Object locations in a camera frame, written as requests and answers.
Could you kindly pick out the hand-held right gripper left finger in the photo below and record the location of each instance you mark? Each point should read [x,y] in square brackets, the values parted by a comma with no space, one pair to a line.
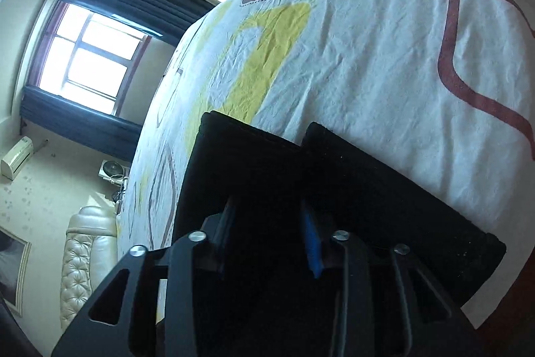
[219,244]

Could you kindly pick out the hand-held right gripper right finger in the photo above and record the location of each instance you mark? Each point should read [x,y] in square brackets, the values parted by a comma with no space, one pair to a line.
[312,246]

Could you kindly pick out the black pants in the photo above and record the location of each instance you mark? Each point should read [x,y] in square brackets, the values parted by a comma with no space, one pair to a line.
[376,194]

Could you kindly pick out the small white fan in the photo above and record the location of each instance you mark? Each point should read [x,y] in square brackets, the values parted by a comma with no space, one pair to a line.
[112,172]

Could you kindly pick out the cream tufted headboard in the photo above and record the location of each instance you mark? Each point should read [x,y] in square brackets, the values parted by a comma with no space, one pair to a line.
[85,256]

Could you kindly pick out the printed white bed sheet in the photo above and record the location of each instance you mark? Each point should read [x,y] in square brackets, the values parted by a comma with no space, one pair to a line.
[355,47]

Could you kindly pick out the bright window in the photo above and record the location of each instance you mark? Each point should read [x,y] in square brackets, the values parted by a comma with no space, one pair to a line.
[92,60]

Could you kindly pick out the framed wall picture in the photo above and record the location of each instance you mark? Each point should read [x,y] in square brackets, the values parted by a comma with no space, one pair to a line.
[12,269]

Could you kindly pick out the white wall air conditioner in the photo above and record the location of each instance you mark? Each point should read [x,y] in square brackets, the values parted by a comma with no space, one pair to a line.
[16,157]

